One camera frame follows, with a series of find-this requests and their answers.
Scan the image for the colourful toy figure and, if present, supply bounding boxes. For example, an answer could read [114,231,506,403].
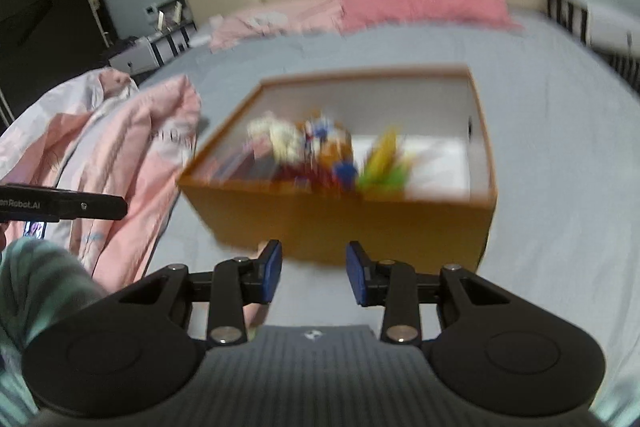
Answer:
[295,108,359,188]

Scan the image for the person's left forearm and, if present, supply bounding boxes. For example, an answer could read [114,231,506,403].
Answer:
[0,237,111,427]

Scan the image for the pink printed quilt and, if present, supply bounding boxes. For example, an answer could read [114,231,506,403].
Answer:
[0,69,204,289]

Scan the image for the light pink pillow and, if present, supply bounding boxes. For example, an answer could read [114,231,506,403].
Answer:
[209,0,347,53]

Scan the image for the white black nightstand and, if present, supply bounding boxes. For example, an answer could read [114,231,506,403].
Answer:
[547,0,640,94]

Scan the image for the grey bed sheet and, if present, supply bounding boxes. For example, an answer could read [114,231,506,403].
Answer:
[134,9,640,410]

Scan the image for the yellow green toy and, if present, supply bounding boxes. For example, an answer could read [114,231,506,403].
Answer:
[357,124,417,194]

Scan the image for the orange storage box white inside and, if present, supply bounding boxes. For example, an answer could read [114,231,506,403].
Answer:
[177,64,499,276]

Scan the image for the white plush toy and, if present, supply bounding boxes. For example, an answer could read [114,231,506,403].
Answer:
[247,111,304,161]

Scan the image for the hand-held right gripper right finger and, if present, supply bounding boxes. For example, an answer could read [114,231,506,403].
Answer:
[346,240,512,346]

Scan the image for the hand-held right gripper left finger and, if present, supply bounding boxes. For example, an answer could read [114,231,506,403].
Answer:
[116,239,284,347]

